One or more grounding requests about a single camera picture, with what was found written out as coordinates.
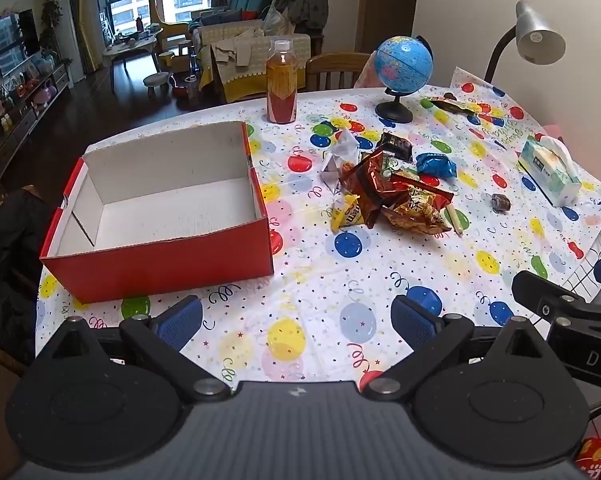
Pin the black snack packet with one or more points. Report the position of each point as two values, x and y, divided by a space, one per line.
396 145

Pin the sofa with cream cover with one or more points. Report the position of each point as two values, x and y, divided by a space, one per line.
250 67

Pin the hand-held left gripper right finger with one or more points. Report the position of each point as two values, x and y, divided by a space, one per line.
414 321

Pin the balloon print tablecloth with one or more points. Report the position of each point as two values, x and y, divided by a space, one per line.
330 280

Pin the flat screen television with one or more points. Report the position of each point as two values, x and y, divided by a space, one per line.
15 40

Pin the white snack packet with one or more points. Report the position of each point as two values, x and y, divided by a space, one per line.
340 157

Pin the white tower air conditioner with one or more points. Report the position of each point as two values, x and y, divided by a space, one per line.
68 25

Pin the pile of bags and clothes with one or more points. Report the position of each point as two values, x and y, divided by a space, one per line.
305 10

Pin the small round candy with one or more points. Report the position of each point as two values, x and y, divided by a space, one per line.
500 203

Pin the red toy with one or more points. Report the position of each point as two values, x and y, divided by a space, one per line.
185 89

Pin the window curtain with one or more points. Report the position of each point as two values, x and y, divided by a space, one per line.
88 35

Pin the orange juice bottle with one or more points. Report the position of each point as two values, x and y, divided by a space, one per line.
282 95

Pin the yellow snack packet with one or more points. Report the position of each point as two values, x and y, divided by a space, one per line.
348 215

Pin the red snack bag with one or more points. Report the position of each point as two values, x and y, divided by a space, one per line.
592 455

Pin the dark green snack packet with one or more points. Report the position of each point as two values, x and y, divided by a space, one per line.
453 105

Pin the wooden coffee table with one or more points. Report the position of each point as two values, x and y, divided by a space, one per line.
130 50

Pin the low television stand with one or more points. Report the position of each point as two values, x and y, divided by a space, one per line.
25 120

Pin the green tissue box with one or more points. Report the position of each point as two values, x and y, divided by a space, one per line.
545 170

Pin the brown wooden door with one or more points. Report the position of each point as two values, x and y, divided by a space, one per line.
388 5

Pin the small round stool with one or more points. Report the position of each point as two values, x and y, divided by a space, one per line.
156 80

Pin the wooden armchair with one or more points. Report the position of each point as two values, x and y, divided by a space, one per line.
173 30

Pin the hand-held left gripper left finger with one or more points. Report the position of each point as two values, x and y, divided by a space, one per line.
180 321

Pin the red cardboard box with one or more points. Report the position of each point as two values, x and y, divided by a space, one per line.
155 265

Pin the dark red foil packet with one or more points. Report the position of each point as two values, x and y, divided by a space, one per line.
368 182

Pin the white checked cloth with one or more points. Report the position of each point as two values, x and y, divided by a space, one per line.
600 245

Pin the black jacket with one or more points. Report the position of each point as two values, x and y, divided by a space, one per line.
15 260

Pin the green house plant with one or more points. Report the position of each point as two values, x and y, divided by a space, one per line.
50 15

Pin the silver desk lamp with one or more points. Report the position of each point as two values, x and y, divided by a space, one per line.
535 30

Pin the blue desk globe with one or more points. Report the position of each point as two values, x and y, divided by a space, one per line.
403 62

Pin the blue biscuit packet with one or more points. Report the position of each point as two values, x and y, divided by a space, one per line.
435 165

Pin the pink towel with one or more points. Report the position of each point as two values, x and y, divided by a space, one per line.
368 77

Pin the wooden dining chair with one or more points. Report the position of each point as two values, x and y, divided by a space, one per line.
330 67

